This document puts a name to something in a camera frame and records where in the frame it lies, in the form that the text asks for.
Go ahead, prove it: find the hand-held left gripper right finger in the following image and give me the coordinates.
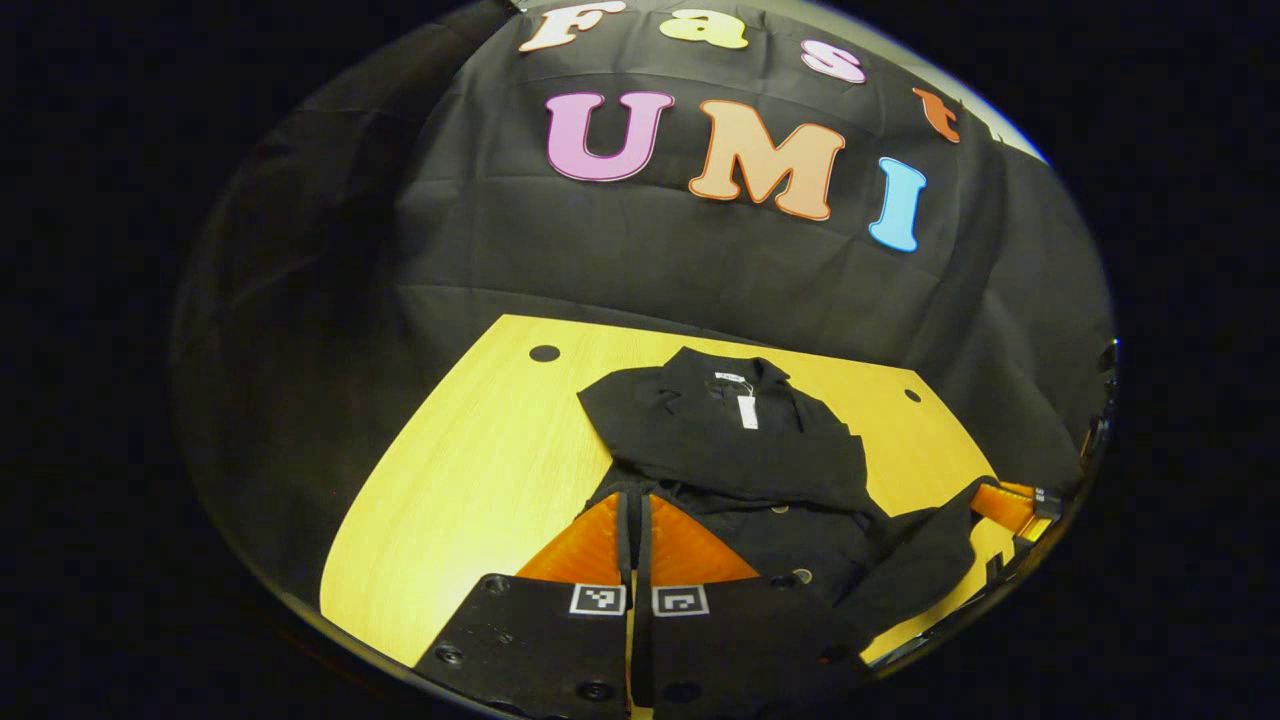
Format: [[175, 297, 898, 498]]
[[635, 490, 873, 717]]

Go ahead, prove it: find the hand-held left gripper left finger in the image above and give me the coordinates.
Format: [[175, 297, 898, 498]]
[[415, 488, 634, 720]]

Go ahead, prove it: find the black buttoned garment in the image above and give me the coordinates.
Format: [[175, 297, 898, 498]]
[[576, 345, 1003, 656]]

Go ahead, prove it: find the black backdrop cloth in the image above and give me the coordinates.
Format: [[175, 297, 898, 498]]
[[168, 0, 1119, 606]]

